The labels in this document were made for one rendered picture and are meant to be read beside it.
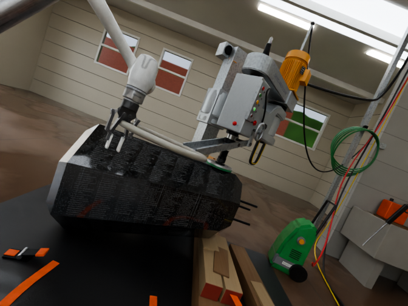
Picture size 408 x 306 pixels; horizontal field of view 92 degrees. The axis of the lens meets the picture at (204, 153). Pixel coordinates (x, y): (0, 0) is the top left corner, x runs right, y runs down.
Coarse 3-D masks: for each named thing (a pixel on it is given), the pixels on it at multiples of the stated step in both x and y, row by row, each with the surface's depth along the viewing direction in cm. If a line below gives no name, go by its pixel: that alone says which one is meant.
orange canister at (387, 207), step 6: (390, 198) 282; (384, 204) 284; (390, 204) 276; (396, 204) 275; (378, 210) 289; (384, 210) 281; (390, 210) 276; (396, 210) 275; (378, 216) 281; (384, 216) 278; (402, 216) 276; (396, 222) 278; (402, 222) 277
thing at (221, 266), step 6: (204, 240) 157; (210, 240) 161; (204, 246) 149; (210, 246) 152; (216, 246) 155; (216, 252) 149; (222, 252) 152; (216, 258) 141; (222, 258) 144; (216, 264) 135; (222, 264) 137; (228, 264) 140; (216, 270) 129; (222, 270) 131; (228, 270) 134; (228, 276) 128
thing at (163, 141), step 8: (128, 128) 83; (136, 128) 81; (144, 128) 118; (144, 136) 80; (152, 136) 80; (160, 136) 124; (160, 144) 80; (168, 144) 81; (176, 144) 126; (176, 152) 83; (184, 152) 84; (192, 152) 88; (200, 160) 93
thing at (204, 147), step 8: (184, 144) 125; (192, 144) 131; (200, 144) 138; (208, 144) 145; (216, 144) 152; (224, 144) 140; (232, 144) 149; (240, 144) 160; (200, 152) 122; (208, 152) 129
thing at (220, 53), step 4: (220, 44) 228; (224, 44) 222; (228, 44) 221; (220, 48) 226; (224, 48) 220; (228, 48) 220; (232, 48) 222; (216, 52) 231; (220, 52) 224; (224, 52) 221; (228, 52) 222; (220, 56) 229; (224, 56) 225
